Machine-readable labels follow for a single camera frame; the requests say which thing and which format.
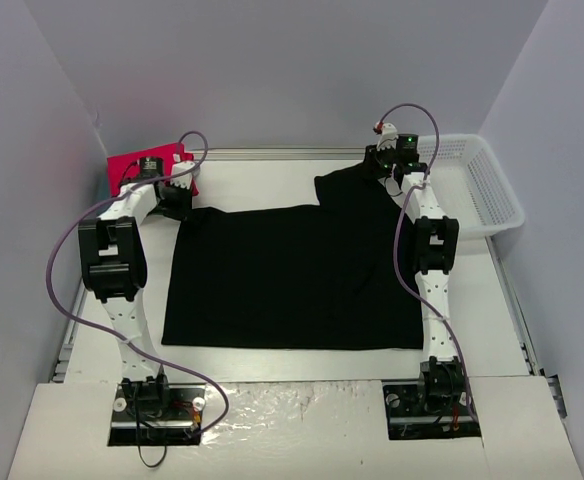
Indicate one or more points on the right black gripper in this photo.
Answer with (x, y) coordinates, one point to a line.
(379, 163)

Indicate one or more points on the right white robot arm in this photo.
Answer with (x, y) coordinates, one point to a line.
(431, 256)

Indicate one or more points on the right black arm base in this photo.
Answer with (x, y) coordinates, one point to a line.
(410, 415)

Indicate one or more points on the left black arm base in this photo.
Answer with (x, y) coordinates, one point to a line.
(175, 422)

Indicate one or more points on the white plastic basket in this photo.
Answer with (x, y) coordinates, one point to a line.
(471, 186)

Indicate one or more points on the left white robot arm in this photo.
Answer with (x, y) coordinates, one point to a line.
(114, 269)

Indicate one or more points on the folded teal t shirt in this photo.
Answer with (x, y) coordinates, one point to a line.
(103, 190)

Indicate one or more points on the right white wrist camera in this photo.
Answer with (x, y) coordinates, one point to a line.
(387, 136)

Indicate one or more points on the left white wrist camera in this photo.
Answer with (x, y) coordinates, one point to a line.
(183, 172)

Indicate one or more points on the aluminium table rail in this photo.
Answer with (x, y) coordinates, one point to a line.
(286, 154)

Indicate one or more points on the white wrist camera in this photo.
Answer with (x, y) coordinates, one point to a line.
(183, 172)
(387, 136)

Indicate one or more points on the black t shirt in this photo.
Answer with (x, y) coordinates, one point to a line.
(321, 277)

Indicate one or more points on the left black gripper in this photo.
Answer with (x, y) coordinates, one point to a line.
(175, 201)

